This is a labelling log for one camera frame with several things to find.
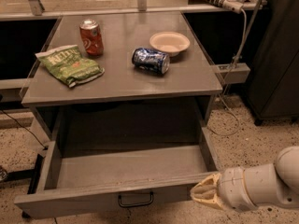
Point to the white paper bowl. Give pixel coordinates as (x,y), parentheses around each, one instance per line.
(170,42)

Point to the grey top drawer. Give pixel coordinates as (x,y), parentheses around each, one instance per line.
(88,179)

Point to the green chip bag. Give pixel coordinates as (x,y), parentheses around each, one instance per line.
(67,64)

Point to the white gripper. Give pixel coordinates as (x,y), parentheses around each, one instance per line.
(231,186)

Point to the orange soda can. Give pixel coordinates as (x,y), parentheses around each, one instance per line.
(91,37)

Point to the grey cabinet table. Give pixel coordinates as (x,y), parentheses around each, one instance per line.
(127,104)

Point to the black drawer handle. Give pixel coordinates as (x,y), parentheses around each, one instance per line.
(132,200)

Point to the dark cabinet at right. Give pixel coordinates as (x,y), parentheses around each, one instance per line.
(272,90)

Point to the blue crushed soda can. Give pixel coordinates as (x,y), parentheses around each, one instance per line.
(151,60)

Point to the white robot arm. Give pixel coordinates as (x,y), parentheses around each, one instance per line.
(275,183)

